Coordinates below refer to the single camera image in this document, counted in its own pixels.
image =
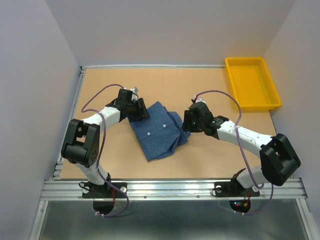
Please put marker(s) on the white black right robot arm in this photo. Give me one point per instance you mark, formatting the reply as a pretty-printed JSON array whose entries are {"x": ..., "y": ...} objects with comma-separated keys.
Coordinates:
[{"x": 278, "y": 159}]

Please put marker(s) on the yellow plastic bin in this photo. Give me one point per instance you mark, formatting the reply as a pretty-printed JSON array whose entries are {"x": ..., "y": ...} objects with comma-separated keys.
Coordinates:
[{"x": 251, "y": 84}]

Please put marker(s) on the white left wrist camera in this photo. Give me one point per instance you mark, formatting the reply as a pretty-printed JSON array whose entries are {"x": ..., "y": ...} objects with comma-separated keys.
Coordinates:
[{"x": 134, "y": 96}]

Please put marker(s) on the blue checked long sleeve shirt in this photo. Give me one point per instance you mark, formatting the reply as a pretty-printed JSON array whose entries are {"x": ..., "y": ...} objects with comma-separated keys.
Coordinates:
[{"x": 161, "y": 133}]

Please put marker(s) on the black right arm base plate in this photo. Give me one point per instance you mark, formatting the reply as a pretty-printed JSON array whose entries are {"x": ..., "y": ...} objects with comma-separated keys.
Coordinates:
[{"x": 228, "y": 189}]

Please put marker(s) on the aluminium front rail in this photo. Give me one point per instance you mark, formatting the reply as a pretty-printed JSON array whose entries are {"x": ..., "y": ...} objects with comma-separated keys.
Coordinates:
[{"x": 162, "y": 190}]

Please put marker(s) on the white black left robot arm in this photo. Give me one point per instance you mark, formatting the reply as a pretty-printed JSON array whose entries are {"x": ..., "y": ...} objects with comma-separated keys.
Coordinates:
[{"x": 81, "y": 145}]

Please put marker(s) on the aluminium left side rail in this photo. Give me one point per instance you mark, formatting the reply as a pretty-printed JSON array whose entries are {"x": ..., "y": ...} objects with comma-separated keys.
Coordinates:
[{"x": 58, "y": 166}]

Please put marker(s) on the aluminium back rail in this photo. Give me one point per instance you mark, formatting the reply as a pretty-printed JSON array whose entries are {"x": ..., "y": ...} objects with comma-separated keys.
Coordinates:
[{"x": 149, "y": 66}]

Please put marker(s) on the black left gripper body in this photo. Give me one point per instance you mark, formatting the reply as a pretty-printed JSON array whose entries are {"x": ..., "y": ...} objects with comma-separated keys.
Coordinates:
[{"x": 133, "y": 106}]

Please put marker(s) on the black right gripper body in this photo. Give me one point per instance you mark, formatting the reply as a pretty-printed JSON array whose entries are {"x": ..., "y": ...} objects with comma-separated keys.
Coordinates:
[{"x": 197, "y": 125}]

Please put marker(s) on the aluminium rail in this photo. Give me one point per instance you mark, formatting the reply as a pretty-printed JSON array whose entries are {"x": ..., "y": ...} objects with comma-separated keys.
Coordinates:
[
  {"x": 149, "y": 66},
  {"x": 162, "y": 190},
  {"x": 58, "y": 166}
]

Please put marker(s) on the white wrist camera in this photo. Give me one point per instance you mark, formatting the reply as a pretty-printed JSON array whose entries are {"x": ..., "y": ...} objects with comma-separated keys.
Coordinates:
[
  {"x": 134, "y": 96},
  {"x": 197, "y": 99}
]

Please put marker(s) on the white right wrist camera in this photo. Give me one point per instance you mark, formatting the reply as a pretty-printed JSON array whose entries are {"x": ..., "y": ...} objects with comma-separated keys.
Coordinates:
[{"x": 197, "y": 99}]

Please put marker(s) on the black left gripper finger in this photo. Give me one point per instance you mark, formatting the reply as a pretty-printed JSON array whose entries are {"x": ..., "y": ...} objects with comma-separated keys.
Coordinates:
[
  {"x": 136, "y": 115},
  {"x": 143, "y": 110}
]

